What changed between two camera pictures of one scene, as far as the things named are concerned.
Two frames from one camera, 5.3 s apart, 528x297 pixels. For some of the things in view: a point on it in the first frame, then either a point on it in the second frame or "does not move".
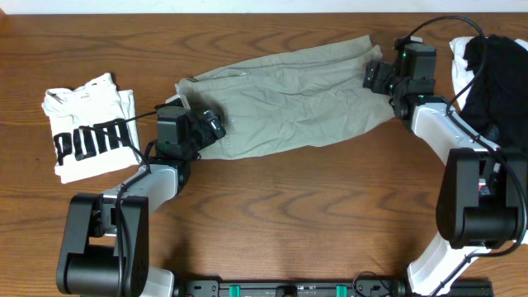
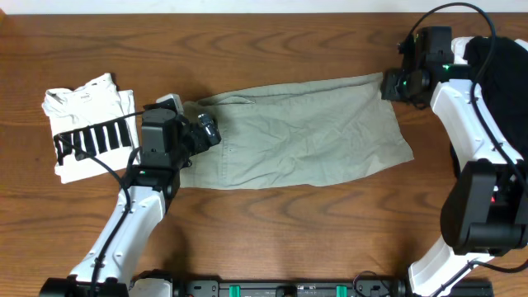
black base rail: x=232 y=288 does not move
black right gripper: x=374 y=77 -> x=393 y=85
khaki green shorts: x=279 y=99 -> x=295 y=132
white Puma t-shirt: x=94 y=129 does not move
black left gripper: x=210 y=124 does not move
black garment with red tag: x=497 y=102 does not move
